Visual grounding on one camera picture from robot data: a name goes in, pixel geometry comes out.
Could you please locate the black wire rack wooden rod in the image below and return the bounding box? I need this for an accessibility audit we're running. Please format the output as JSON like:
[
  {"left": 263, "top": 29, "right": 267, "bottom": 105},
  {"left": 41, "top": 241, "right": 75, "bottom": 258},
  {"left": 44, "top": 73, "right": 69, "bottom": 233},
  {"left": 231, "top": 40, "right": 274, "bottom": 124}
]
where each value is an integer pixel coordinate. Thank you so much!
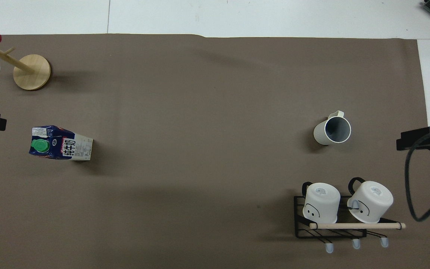
[{"left": 293, "top": 195, "right": 407, "bottom": 254}]

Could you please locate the grey-white mug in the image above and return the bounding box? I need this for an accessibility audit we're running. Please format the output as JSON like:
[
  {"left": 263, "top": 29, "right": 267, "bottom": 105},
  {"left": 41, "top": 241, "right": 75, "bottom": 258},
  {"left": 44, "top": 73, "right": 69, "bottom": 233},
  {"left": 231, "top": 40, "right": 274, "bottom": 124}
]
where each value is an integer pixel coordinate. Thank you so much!
[{"left": 313, "top": 110, "right": 352, "bottom": 146}]

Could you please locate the white mug with black handle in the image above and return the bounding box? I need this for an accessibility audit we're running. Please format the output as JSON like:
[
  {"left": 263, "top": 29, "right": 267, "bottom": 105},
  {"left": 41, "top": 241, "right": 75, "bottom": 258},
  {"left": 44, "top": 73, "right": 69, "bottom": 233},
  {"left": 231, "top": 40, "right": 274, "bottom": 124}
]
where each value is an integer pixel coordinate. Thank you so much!
[
  {"left": 346, "top": 177, "right": 394, "bottom": 224},
  {"left": 302, "top": 181, "right": 341, "bottom": 224}
]

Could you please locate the blue and white milk carton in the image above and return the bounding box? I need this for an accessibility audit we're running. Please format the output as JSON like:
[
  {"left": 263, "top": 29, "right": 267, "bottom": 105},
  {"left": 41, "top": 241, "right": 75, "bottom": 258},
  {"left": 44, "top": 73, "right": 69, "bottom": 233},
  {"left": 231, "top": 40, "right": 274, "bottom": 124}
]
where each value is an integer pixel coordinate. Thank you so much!
[{"left": 28, "top": 125, "right": 94, "bottom": 161}]

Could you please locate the wooden mug tree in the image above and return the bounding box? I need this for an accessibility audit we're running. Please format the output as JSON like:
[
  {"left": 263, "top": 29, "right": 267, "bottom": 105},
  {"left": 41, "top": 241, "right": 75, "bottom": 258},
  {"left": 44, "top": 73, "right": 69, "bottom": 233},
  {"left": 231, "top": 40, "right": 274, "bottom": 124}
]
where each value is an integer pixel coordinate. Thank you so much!
[{"left": 0, "top": 41, "right": 52, "bottom": 91}]

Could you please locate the black cable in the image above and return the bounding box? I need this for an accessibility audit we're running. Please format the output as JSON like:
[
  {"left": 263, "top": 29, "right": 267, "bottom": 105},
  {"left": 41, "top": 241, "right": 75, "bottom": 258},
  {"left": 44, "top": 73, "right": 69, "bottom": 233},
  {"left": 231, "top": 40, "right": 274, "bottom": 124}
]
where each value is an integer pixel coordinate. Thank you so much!
[{"left": 404, "top": 127, "right": 430, "bottom": 223}]

